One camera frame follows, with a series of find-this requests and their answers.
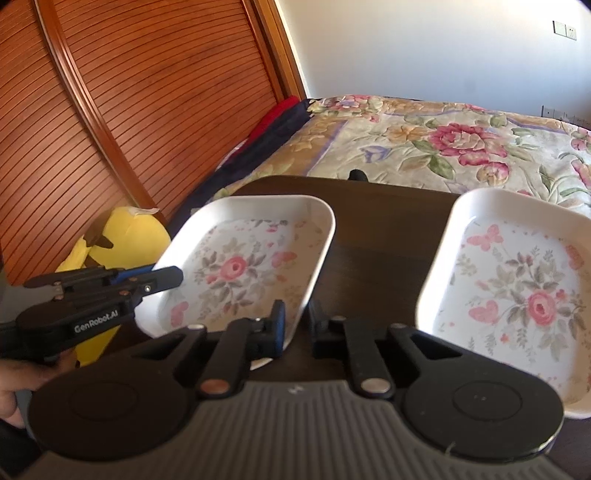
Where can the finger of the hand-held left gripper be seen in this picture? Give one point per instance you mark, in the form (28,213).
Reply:
(135,275)
(167,277)

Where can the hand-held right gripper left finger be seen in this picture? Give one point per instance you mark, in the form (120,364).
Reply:
(279,330)

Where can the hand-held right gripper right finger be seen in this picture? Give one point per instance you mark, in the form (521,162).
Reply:
(316,330)

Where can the white floral rectangular plate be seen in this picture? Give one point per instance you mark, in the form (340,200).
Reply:
(240,263)
(517,286)

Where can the person's left hand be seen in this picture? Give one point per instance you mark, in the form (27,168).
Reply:
(18,376)

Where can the yellow plush toy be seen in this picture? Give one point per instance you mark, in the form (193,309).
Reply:
(134,240)

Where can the navy blue cloth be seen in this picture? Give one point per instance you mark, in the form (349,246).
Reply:
(258,159)

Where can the black knob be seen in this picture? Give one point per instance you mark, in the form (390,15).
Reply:
(358,175)

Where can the wooden slatted wardrobe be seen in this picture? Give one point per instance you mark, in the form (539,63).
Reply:
(138,92)

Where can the red cloth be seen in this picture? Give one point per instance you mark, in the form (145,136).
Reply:
(272,119)

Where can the floral bedspread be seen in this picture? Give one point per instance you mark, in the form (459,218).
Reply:
(461,138)

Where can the white wall switch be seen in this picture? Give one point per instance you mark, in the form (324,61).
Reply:
(565,30)

